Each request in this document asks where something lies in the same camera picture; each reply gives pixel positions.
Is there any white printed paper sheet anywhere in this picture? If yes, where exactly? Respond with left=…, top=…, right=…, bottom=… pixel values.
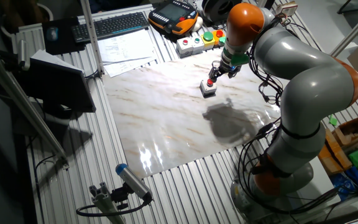
left=103, top=55, right=157, bottom=78
left=97, top=28, right=157, bottom=65

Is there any black filament spool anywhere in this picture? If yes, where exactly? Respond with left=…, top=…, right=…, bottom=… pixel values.
left=201, top=0, right=241, bottom=22

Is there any black camera cable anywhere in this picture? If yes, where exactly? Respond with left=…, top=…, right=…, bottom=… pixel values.
left=75, top=195, right=154, bottom=218

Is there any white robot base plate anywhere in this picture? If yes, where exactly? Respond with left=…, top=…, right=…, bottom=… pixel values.
left=290, top=155, right=341, bottom=212

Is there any long slanted aluminium beam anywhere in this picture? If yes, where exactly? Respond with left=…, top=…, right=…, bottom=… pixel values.
left=0, top=43, right=70, bottom=170

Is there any marble pattern mat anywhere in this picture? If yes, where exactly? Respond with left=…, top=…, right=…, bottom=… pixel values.
left=102, top=49, right=282, bottom=180

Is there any white round chair rim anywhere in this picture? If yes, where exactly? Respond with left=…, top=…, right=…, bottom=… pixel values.
left=0, top=2, right=55, bottom=39

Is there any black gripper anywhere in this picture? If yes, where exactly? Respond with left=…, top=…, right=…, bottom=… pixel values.
left=208, top=61, right=242, bottom=83

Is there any grey box with green button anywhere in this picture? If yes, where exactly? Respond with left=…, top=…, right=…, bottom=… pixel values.
left=190, top=36, right=205, bottom=56

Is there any black keyboard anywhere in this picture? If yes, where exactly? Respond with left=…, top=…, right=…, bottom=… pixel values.
left=71, top=11, right=150, bottom=44

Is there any orange cardboard box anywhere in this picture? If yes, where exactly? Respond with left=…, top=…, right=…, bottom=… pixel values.
left=318, top=128, right=353, bottom=177

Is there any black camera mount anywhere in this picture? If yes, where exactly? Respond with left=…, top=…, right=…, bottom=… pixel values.
left=110, top=183, right=134, bottom=211

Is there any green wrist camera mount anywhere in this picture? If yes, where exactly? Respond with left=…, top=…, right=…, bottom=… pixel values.
left=229, top=53, right=250, bottom=67

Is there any short aluminium profile stub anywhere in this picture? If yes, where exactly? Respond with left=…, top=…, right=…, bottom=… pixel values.
left=88, top=182, right=127, bottom=224

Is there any orange box with red button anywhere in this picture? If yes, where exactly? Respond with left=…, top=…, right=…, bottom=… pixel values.
left=211, top=29, right=227, bottom=48

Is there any blue plastic bag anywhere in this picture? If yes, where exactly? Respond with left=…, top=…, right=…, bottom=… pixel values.
left=333, top=166, right=358, bottom=201

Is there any small white box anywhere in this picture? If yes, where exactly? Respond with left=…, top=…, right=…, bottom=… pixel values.
left=275, top=1, right=299, bottom=17

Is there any yellow box with green button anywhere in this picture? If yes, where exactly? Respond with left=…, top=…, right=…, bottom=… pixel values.
left=200, top=30, right=216, bottom=50

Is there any black monitor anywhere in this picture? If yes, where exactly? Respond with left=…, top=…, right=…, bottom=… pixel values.
left=17, top=57, right=97, bottom=114

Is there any grey box with red button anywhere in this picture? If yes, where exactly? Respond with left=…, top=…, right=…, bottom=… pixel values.
left=175, top=37, right=195, bottom=58
left=199, top=78, right=218, bottom=97

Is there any silver camera with blue end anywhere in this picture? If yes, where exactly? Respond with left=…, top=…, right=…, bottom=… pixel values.
left=115, top=163, right=154, bottom=202

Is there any upright aluminium profile post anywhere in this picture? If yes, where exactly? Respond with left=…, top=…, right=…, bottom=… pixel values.
left=80, top=0, right=105, bottom=76

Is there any dark computer mouse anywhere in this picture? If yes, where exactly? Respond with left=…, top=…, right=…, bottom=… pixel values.
left=45, top=26, right=59, bottom=42

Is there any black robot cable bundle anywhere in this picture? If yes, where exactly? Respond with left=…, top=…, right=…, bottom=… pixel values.
left=236, top=15, right=347, bottom=216

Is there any open brown cardboard box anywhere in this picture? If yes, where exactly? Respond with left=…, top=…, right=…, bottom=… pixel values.
left=332, top=115, right=358, bottom=147

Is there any orange and black teach pendant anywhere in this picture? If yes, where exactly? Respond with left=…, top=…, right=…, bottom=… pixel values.
left=147, top=0, right=200, bottom=35

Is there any black mouse pad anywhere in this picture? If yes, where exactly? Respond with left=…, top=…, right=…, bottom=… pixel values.
left=41, top=17, right=86, bottom=56

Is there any slanted aluminium post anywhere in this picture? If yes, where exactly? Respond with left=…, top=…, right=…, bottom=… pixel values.
left=330, top=1, right=358, bottom=58

